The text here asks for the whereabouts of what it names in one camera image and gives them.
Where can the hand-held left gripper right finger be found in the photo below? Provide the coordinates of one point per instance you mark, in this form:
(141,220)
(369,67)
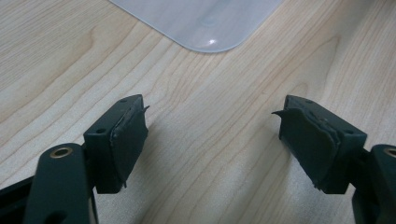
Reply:
(317,146)

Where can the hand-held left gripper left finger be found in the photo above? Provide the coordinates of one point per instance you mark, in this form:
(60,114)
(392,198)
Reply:
(124,146)

